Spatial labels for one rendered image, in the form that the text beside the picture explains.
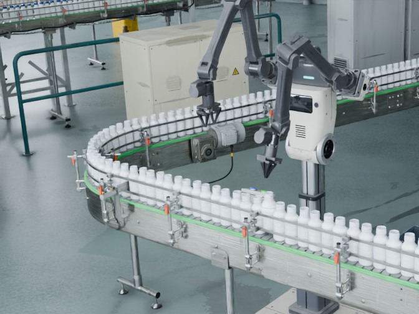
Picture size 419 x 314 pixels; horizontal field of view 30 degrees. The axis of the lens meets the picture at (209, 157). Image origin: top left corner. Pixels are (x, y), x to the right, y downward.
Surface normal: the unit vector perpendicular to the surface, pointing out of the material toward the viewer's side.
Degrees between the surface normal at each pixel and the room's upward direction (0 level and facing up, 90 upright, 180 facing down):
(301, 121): 90
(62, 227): 0
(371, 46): 90
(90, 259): 0
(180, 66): 90
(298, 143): 90
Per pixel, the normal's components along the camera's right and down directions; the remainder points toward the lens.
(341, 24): -0.85, 0.22
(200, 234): -0.65, 0.28
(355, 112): 0.52, 0.24
